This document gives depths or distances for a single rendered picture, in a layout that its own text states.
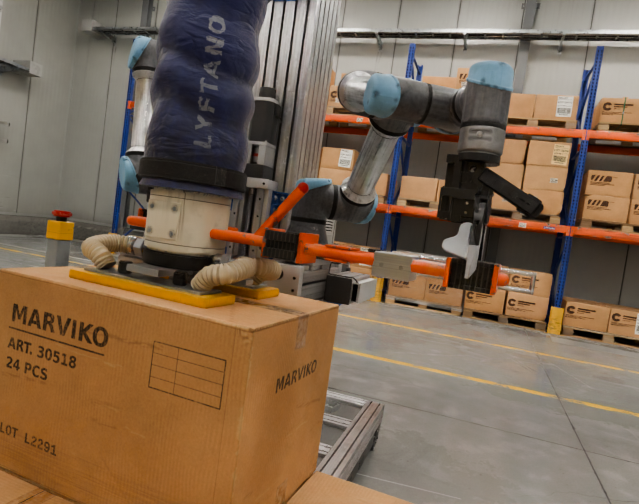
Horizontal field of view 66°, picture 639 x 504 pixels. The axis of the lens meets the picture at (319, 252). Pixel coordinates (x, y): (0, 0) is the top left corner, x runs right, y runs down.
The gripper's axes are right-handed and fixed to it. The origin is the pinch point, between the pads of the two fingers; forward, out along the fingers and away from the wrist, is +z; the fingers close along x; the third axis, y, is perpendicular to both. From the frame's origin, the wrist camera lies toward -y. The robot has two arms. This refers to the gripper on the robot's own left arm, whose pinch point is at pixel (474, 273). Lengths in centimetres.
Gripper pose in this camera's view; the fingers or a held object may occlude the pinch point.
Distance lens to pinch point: 89.4
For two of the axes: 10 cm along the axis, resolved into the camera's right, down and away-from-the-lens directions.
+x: -3.8, -0.1, -9.2
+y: -9.2, -1.4, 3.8
